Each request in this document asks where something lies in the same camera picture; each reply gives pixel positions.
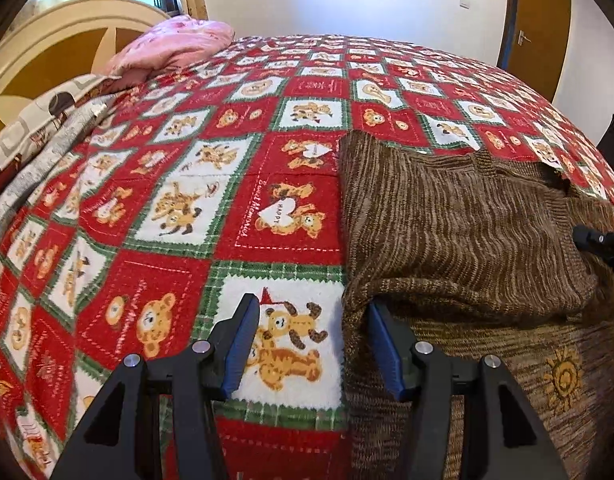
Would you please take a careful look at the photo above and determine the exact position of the red bear printed blanket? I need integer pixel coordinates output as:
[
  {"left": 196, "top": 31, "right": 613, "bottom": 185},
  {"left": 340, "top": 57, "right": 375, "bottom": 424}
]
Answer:
[{"left": 0, "top": 34, "right": 614, "bottom": 480}]

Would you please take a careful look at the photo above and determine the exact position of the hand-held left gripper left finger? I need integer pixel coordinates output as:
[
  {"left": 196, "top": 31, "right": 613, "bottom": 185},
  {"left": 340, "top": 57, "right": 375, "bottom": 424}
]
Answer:
[{"left": 52, "top": 292, "right": 261, "bottom": 480}]

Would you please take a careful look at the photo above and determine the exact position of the cream wooden headboard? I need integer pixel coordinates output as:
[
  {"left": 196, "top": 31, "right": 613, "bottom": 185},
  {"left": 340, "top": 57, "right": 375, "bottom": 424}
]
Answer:
[{"left": 0, "top": 0, "right": 170, "bottom": 133}]

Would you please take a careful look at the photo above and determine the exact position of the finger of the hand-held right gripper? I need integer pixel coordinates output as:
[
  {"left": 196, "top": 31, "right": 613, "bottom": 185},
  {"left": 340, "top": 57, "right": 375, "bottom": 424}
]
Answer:
[{"left": 573, "top": 224, "right": 614, "bottom": 277}]

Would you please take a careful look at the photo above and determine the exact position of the pink pillow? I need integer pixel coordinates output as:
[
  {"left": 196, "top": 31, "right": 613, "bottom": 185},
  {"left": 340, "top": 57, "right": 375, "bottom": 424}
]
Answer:
[{"left": 101, "top": 16, "right": 236, "bottom": 78}]

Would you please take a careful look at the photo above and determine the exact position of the brown wooden door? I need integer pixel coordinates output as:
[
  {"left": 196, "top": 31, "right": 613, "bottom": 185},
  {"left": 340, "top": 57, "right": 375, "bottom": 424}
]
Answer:
[{"left": 498, "top": 0, "right": 572, "bottom": 103}]

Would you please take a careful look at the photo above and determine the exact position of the brown knitted sweater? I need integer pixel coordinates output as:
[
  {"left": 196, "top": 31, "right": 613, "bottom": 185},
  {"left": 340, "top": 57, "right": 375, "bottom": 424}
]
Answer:
[{"left": 338, "top": 130, "right": 614, "bottom": 480}]

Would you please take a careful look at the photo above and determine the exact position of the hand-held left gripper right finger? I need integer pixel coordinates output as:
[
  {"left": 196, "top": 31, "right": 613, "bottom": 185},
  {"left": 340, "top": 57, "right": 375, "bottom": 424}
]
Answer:
[{"left": 368, "top": 301, "right": 570, "bottom": 480}]

